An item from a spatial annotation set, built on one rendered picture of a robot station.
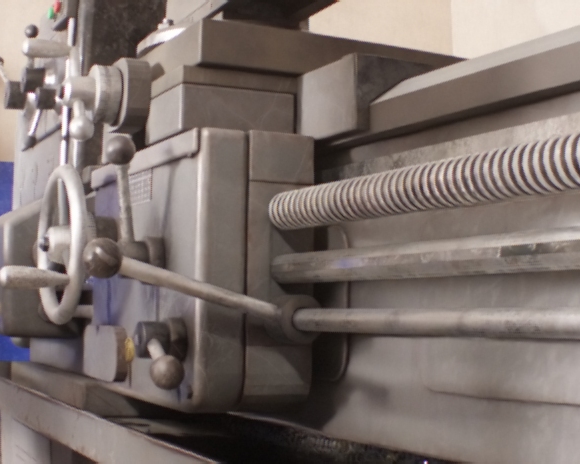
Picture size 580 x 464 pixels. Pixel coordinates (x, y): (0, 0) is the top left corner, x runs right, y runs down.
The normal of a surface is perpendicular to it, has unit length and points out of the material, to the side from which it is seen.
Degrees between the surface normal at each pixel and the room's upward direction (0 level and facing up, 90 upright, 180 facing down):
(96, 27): 90
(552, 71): 90
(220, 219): 90
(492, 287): 90
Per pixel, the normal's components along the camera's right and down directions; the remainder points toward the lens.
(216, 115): 0.44, -0.07
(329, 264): -0.90, -0.05
